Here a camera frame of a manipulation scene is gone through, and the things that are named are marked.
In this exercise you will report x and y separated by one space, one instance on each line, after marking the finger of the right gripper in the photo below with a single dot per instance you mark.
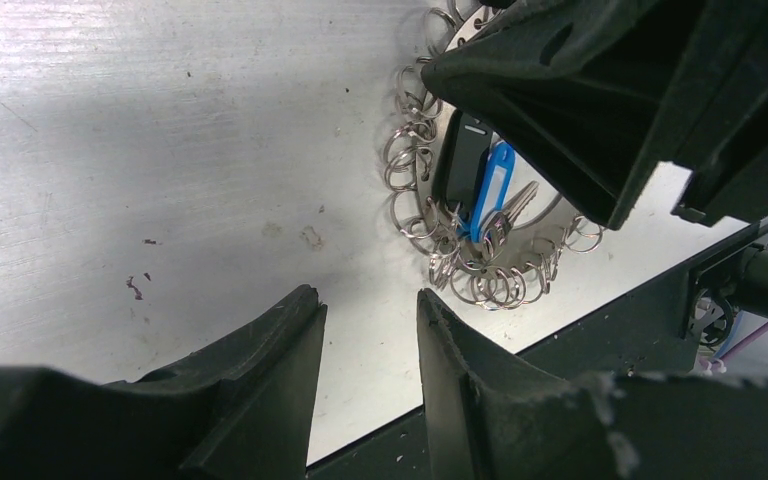
714 120
574 87

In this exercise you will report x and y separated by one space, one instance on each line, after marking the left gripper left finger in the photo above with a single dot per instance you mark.
239 408

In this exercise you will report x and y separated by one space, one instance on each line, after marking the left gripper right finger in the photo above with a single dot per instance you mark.
492 415

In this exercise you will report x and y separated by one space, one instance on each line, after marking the key with blue tag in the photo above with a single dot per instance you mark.
493 188

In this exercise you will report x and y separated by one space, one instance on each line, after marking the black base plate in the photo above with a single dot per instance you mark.
642 329

